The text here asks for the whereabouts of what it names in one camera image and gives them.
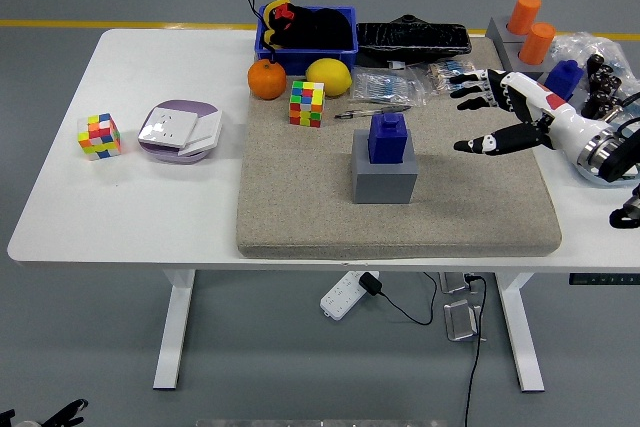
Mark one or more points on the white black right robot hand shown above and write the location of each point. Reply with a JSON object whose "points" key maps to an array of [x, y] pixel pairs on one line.
{"points": [[555, 107]]}

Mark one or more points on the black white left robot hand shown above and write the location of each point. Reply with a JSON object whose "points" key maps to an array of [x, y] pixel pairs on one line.
{"points": [[67, 414]]}

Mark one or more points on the blue square seal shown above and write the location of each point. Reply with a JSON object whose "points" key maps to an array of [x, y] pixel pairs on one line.
{"points": [[562, 79], [387, 142]]}

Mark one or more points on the grey round seal holder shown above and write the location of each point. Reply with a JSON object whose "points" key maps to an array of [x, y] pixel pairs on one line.
{"points": [[515, 59], [496, 29]]}

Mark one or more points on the orange cylinder seal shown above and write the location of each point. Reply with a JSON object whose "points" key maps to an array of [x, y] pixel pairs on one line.
{"points": [[536, 44], [524, 14]]}

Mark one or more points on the small black cylinder knob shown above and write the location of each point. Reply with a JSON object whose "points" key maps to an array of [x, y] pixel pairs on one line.
{"points": [[595, 63], [607, 72], [592, 107], [613, 84], [607, 99], [598, 82]]}

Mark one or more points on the crumpled clear plastic bag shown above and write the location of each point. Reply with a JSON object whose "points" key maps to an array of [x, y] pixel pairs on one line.
{"points": [[575, 44]]}

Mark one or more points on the clear bag of mixed resistors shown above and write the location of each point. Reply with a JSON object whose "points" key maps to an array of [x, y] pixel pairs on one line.
{"points": [[440, 74]]}

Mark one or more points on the white table leg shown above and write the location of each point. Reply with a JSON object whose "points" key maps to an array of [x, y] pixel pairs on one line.
{"points": [[522, 342], [172, 337]]}

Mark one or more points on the black wrapped long device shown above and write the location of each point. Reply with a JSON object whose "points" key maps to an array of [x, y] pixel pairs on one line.
{"points": [[410, 42]]}

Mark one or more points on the clear bag of blue resistors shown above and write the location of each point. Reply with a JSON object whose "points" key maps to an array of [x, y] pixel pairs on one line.
{"points": [[380, 84]]}

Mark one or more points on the black table control panel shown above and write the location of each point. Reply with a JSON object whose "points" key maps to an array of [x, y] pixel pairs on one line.
{"points": [[605, 279]]}

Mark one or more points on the yellow lemon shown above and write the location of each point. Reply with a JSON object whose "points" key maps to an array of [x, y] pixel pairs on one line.
{"points": [[328, 77]]}

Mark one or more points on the black cloth pouch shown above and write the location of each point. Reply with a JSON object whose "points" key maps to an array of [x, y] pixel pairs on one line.
{"points": [[320, 29]]}

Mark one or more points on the scrambled rubik's cube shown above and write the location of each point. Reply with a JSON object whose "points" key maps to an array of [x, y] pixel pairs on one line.
{"points": [[99, 137], [306, 104]]}

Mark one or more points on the black plug adapter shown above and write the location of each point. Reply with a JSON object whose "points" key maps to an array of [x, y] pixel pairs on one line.
{"points": [[371, 283]]}

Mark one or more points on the blue plastic bin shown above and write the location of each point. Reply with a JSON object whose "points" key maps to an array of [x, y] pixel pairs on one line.
{"points": [[300, 59]]}

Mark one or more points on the grey-brown fabric mat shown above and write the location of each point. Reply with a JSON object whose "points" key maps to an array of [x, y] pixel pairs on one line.
{"points": [[310, 197]]}

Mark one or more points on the white power strip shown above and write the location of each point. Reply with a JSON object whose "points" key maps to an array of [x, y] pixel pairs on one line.
{"points": [[340, 297]]}

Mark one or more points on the orange fruit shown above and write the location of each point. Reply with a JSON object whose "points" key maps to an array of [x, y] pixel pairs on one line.
{"points": [[266, 79]]}

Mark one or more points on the yellow black red tool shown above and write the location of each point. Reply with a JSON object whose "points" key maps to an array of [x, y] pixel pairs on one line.
{"points": [[272, 9]]}

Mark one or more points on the purple plate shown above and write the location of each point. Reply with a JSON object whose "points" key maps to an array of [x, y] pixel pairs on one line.
{"points": [[186, 105]]}

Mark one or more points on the metal floor bracket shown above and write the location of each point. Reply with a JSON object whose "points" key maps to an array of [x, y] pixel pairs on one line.
{"points": [[454, 284], [461, 322]]}

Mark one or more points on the white wall socket panel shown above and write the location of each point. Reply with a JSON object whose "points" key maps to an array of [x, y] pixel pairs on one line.
{"points": [[167, 127]]}

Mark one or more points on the white wall switch panel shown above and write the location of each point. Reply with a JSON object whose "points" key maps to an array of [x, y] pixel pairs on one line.
{"points": [[207, 129]]}

